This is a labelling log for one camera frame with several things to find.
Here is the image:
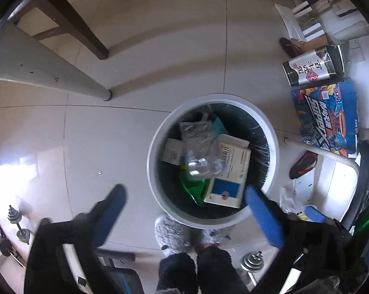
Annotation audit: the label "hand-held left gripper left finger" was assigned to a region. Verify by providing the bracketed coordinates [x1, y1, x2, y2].
[24, 184, 127, 294]

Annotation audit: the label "person's leg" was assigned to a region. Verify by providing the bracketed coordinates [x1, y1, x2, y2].
[197, 245, 251, 294]
[156, 253, 199, 294]

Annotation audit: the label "white round trash bin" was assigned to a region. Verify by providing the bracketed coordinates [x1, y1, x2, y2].
[147, 93, 280, 230]

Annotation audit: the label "person's left leg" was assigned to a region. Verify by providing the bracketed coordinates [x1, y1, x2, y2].
[156, 253, 199, 294]

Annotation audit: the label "silver blister pack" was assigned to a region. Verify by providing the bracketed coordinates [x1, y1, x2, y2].
[180, 122, 214, 143]

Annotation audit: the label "red black shoe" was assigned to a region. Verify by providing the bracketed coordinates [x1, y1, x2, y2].
[279, 37, 308, 58]
[289, 151, 318, 180]

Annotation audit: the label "grey fuzzy slipper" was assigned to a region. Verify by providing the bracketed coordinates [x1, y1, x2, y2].
[200, 228, 231, 247]
[154, 214, 193, 253]

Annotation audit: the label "person's right leg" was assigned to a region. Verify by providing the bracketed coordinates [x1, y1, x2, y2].
[197, 245, 251, 294]

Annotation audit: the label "wall socket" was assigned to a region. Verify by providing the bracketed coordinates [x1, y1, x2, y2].
[350, 38, 365, 62]

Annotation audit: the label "clear plastic bottle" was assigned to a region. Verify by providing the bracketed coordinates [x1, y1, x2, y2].
[184, 141, 231, 181]

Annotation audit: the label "crumpled clear plastic bag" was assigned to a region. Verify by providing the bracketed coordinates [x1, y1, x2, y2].
[278, 187, 308, 218]

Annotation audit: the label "black weight plate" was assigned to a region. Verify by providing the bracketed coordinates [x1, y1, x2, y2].
[0, 237, 13, 258]

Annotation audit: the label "white blue medicine box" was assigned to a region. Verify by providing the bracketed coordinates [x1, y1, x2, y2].
[204, 134, 252, 209]

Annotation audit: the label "small white box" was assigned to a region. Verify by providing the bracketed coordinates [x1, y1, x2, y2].
[162, 138, 185, 165]

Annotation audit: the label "small metal dumbbell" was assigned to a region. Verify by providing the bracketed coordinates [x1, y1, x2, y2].
[7, 205, 32, 245]
[240, 250, 265, 274]

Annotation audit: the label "grey table leg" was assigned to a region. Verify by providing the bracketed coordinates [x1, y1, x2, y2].
[0, 21, 112, 101]

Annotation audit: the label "brown cardboard box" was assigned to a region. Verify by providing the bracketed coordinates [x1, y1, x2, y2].
[298, 32, 341, 59]

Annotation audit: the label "dark wooden chair legs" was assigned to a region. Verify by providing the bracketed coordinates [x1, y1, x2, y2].
[34, 0, 133, 60]

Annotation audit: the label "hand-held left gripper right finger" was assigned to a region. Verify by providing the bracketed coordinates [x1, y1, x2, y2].
[244, 186, 369, 294]

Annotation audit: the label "colourful blue toy box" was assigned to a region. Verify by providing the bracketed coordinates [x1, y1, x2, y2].
[291, 82, 359, 158]

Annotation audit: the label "green blue wipes packet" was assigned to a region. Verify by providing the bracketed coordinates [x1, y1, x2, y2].
[178, 168, 214, 206]

